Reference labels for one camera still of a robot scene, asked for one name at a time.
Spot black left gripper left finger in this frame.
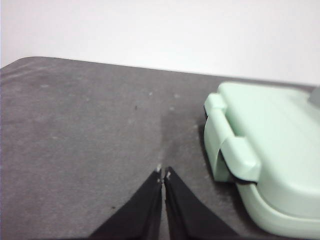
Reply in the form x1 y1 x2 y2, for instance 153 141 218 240
88 170 163 240

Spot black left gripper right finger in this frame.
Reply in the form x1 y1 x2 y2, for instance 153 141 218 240
163 166 241 240

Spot mint green breakfast maker base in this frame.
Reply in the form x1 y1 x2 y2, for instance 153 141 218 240
202 104 320 236

